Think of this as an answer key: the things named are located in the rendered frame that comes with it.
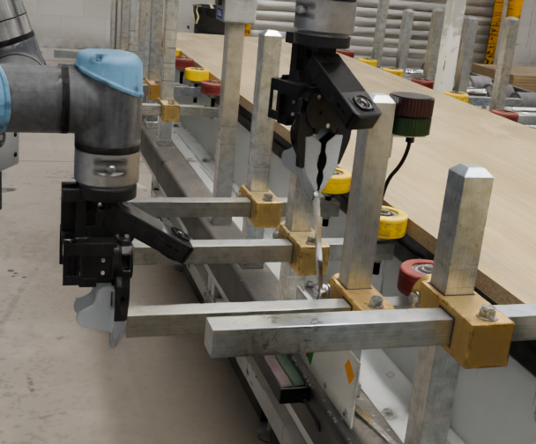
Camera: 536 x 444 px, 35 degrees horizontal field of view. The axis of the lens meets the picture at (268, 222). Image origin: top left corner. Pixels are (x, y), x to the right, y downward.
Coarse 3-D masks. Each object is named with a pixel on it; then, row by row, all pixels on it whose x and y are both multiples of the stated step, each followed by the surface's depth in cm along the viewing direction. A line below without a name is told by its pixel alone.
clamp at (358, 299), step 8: (328, 280) 121; (336, 280) 118; (336, 288) 117; (344, 288) 116; (360, 288) 116; (368, 288) 116; (336, 296) 117; (344, 296) 115; (352, 296) 113; (360, 296) 113; (368, 296) 114; (352, 304) 112; (360, 304) 111; (384, 304) 112
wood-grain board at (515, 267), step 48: (192, 48) 330; (288, 48) 360; (240, 96) 240; (432, 96) 269; (432, 144) 197; (480, 144) 203; (528, 144) 208; (432, 192) 157; (528, 192) 163; (432, 240) 132; (528, 240) 134; (480, 288) 119; (528, 288) 114
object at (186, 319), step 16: (192, 304) 108; (208, 304) 109; (224, 304) 109; (240, 304) 110; (256, 304) 110; (272, 304) 111; (288, 304) 111; (304, 304) 112; (320, 304) 112; (336, 304) 113; (400, 304) 115; (128, 320) 103; (144, 320) 104; (160, 320) 105; (176, 320) 105; (192, 320) 106; (128, 336) 104; (144, 336) 105; (160, 336) 106
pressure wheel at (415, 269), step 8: (408, 264) 116; (416, 264) 117; (424, 264) 118; (432, 264) 118; (400, 272) 115; (408, 272) 114; (416, 272) 114; (424, 272) 115; (400, 280) 115; (408, 280) 113; (416, 280) 113; (400, 288) 115; (408, 288) 114
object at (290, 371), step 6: (282, 354) 132; (282, 360) 130; (288, 360) 130; (282, 366) 128; (288, 366) 128; (288, 372) 127; (294, 372) 127; (294, 378) 125; (300, 378) 125; (294, 384) 123; (300, 384) 123
